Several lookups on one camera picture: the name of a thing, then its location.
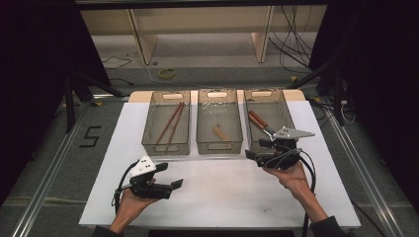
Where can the person's right hand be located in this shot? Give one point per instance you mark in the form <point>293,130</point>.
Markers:
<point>291,181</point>

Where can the black curtain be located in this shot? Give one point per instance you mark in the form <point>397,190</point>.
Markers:
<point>33,82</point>
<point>382,82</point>

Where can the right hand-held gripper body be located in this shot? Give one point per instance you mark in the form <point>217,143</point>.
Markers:
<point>283,158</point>

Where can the white table cover sheet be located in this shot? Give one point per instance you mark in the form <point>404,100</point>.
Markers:
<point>214,197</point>

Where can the beige wooden desk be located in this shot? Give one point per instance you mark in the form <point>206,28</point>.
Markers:
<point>204,19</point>

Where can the black tripod stand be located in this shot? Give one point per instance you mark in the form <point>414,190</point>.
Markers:
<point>69,105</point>

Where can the aluminium floor rail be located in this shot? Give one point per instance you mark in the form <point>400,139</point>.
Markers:
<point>46,184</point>
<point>369,184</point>

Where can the smoky clear plastic bin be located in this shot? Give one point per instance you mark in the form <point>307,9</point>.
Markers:
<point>168,128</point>
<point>280,115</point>
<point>219,115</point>

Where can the person's left hand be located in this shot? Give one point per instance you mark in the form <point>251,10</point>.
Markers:
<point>131,207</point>

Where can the small light wooden spoon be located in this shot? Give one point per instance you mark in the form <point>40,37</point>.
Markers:
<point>220,133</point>

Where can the yellow tape roll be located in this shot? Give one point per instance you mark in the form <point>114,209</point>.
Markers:
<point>161,73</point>

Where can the reddish brown wooden chopstick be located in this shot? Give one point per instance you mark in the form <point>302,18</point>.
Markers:
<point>176,123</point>
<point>168,123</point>

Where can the black metal stand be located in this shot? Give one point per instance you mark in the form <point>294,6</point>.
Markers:
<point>337,98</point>

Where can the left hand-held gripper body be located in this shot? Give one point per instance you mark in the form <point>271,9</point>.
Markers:
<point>150,190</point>

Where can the black frame bar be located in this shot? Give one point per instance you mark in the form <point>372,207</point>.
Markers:
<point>197,3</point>

